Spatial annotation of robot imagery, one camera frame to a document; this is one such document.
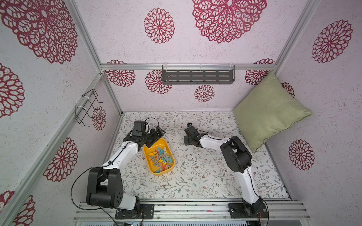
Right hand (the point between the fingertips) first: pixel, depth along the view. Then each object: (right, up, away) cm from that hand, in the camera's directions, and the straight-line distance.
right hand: (186, 137), depth 103 cm
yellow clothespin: (-23, -11, -9) cm, 26 cm away
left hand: (-16, +2, -16) cm, 23 cm away
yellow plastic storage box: (-18, -12, -11) cm, 24 cm away
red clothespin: (-14, -18, -13) cm, 27 cm away
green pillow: (+49, +19, -18) cm, 56 cm away
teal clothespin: (-14, -13, -11) cm, 22 cm away
